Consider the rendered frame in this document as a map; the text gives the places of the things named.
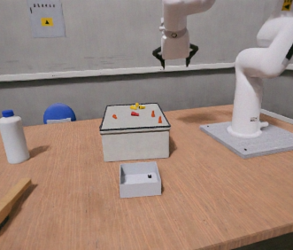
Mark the white bottle with blue cap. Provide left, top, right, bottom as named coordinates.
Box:
left=0, top=110, right=30, bottom=164

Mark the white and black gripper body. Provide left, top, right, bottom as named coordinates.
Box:
left=161, top=29, right=190, bottom=59

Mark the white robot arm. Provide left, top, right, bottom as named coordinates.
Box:
left=159, top=0, right=293, bottom=138

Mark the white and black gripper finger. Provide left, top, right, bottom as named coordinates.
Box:
left=152, top=46, right=165, bottom=69
left=186, top=43, right=199, bottom=66

